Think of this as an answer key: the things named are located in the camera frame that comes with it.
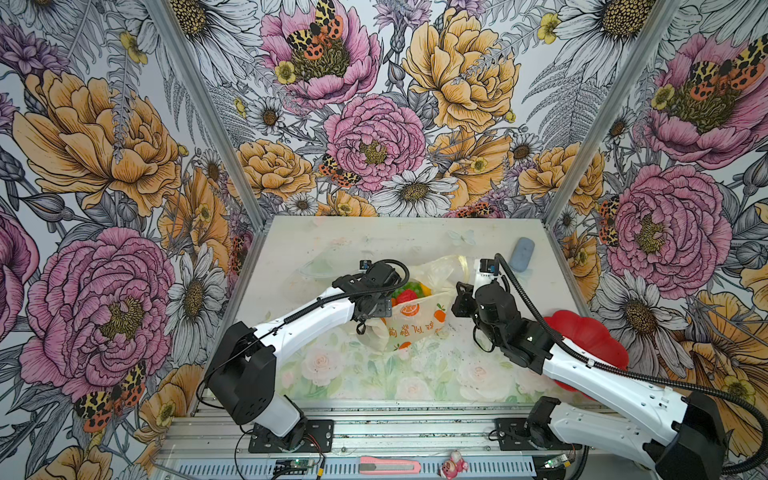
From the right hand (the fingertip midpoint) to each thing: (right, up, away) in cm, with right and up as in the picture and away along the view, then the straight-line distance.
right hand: (456, 294), depth 78 cm
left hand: (-24, -6, +7) cm, 26 cm away
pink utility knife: (-18, -39, -8) cm, 43 cm away
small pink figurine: (-2, -37, -9) cm, 38 cm away
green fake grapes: (-10, 0, +18) cm, 21 cm away
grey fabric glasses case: (+30, +10, +30) cm, 44 cm away
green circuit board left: (-39, -39, -6) cm, 55 cm away
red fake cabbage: (-12, -2, +13) cm, 18 cm away
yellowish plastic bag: (-10, -8, +7) cm, 14 cm away
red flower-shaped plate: (+42, -14, +11) cm, 46 cm away
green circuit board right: (+22, -39, -6) cm, 45 cm away
